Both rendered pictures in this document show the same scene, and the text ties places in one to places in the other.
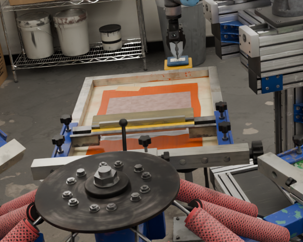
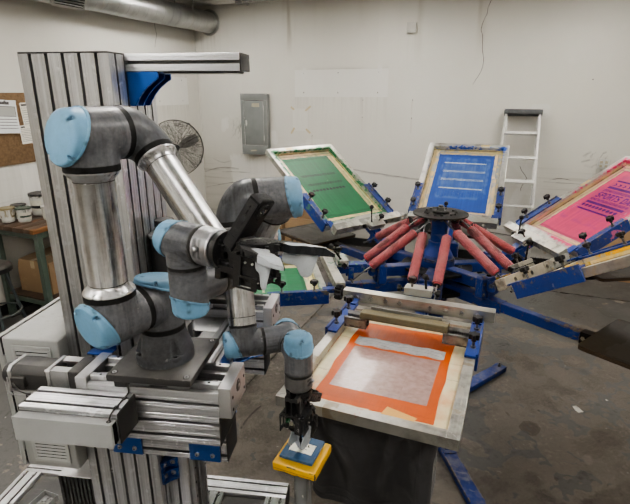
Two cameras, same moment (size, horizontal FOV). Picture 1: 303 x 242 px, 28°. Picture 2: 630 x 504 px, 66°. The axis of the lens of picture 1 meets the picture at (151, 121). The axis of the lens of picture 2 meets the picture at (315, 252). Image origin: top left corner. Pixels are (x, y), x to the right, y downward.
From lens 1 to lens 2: 3.76 m
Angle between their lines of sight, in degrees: 133
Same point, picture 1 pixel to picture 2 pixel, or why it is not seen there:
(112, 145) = (431, 344)
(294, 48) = not seen: hidden behind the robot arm
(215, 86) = not seen: hidden behind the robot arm
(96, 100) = (444, 407)
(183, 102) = (346, 371)
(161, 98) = (365, 384)
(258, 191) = not seen: outside the picture
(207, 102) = (324, 363)
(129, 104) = (405, 387)
